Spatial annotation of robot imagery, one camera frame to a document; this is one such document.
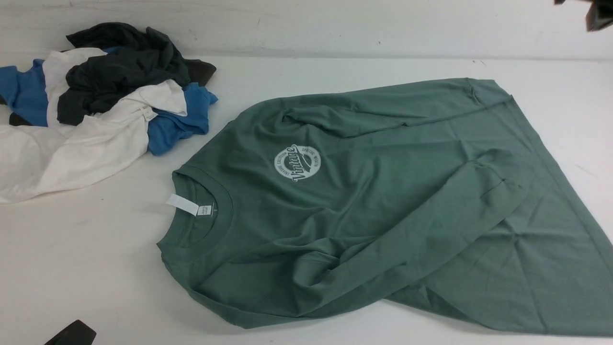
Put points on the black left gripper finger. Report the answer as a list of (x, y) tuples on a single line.
[(76, 333)]

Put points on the blue shirt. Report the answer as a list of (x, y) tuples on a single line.
[(166, 129)]

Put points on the white shirt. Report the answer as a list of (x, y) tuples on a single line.
[(40, 160)]

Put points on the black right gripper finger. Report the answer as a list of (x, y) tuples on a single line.
[(599, 15)]

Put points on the green long-sleeved shirt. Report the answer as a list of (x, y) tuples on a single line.
[(437, 194)]

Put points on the dark grey shirt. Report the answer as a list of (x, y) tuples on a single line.
[(130, 59)]

